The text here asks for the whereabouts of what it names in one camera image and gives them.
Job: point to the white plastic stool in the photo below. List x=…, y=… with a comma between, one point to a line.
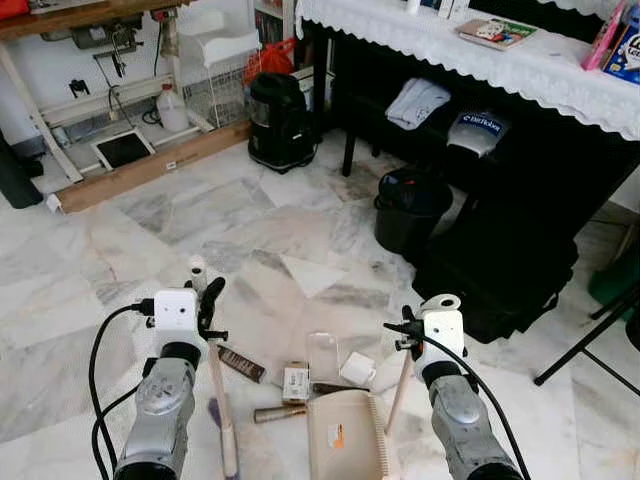
x=218, y=40

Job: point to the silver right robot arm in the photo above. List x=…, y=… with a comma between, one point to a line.
x=462, y=420

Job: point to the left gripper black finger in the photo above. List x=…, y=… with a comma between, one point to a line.
x=217, y=334
x=215, y=292

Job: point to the wooden workbench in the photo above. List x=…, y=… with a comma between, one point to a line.
x=60, y=18

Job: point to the clear plastic jug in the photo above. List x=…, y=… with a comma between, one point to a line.
x=172, y=112

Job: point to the table with white lace cloth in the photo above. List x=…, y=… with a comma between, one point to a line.
x=560, y=75

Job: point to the black bucket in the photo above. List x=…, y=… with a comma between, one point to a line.
x=410, y=210

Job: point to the grey bag with blue label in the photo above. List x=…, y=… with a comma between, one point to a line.
x=478, y=133

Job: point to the red plastic bag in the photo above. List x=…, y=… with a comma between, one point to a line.
x=272, y=58

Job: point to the brown snack wrapper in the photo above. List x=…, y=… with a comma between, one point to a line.
x=242, y=364

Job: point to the long brown cardboard box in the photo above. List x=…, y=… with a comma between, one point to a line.
x=150, y=165

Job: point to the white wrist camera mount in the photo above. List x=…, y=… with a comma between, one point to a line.
x=175, y=312
x=443, y=332

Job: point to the small white paper box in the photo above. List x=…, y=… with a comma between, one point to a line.
x=357, y=368

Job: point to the gold metallic tube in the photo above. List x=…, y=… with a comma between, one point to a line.
x=280, y=412

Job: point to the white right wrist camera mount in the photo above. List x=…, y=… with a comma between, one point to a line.
x=443, y=332

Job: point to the cream plastic dustpan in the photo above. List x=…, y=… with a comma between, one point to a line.
x=340, y=440

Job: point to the pink box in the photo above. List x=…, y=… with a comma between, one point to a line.
x=603, y=35

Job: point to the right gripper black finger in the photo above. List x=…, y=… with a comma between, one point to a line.
x=414, y=314
x=400, y=328

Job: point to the clear plastic package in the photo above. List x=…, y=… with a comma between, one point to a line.
x=323, y=355

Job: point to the white framed tablet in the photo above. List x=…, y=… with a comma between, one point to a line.
x=122, y=150

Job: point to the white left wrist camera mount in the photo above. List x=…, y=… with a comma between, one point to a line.
x=175, y=312

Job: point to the dark green bin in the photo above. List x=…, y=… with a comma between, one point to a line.
x=15, y=175

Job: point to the black vacuum cleaner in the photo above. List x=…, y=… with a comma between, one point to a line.
x=280, y=120

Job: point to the black tripod stand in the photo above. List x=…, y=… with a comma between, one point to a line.
x=580, y=350

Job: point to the grey folded cloth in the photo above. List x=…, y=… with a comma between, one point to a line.
x=417, y=102

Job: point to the green container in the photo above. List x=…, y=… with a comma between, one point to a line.
x=615, y=280

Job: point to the black suitcase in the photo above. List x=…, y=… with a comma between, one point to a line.
x=500, y=270

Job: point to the colourful book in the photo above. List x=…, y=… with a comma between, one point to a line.
x=497, y=33

